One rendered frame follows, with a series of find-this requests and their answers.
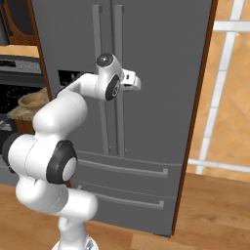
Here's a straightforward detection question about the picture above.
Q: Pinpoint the grey right door handle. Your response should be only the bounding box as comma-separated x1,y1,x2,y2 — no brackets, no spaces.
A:
113,4,127,159

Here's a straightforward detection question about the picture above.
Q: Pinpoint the steel stove with black hob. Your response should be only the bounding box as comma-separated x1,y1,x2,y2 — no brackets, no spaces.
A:
0,54,50,188

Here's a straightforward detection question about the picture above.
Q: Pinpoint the brown wooden wall cupboard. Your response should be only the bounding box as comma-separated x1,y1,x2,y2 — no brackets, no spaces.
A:
0,0,39,47

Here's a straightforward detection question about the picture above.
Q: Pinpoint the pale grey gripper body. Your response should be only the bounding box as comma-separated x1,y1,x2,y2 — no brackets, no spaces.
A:
123,74,143,93

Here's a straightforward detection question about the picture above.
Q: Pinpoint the grey lower drawer handle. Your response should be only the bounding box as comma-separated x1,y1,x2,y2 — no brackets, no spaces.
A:
75,185,165,211

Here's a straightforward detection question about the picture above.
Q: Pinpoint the grey upper drawer handle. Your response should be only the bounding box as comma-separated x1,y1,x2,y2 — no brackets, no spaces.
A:
77,158,170,179

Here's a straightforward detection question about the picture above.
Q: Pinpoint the grey fridge upper drawer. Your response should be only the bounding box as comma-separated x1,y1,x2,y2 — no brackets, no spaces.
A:
75,149,186,199

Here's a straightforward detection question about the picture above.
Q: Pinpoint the grey drawer handle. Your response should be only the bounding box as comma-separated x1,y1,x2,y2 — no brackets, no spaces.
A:
77,158,170,179
75,185,165,211

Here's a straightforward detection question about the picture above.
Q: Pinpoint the grey fridge drawer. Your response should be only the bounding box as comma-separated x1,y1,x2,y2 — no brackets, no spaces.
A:
75,149,186,199
69,181,180,237

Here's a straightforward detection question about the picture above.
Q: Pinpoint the tan bowl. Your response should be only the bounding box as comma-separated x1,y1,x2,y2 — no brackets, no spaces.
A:
17,92,50,110

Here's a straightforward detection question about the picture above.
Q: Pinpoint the white window frame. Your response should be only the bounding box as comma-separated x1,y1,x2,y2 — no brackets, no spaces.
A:
187,0,250,176

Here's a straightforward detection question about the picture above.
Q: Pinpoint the grey fridge left door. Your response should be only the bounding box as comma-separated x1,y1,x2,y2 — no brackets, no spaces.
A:
30,0,114,157

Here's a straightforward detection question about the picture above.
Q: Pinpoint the grey fridge right door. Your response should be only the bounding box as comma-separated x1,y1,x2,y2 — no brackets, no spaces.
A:
110,0,215,168

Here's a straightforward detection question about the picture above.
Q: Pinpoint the black fridge ice dispenser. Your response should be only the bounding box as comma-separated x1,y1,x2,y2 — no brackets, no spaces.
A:
58,69,96,89

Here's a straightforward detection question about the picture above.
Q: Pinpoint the brown wooden fridge side panel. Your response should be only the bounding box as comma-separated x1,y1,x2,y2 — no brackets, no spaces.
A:
170,0,220,236

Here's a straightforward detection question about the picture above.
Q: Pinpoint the grey fridge lower drawer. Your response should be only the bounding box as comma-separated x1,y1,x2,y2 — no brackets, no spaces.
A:
69,181,180,237

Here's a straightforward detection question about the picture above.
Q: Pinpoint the grey fridge door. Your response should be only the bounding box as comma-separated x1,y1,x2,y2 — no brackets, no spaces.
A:
110,0,215,168
30,0,114,157

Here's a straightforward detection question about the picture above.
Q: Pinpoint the grey left door handle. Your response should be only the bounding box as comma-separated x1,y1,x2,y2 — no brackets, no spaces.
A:
91,4,110,156

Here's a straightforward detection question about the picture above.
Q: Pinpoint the grey door handle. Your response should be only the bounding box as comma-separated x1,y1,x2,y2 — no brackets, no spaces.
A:
113,4,127,159
91,4,110,156

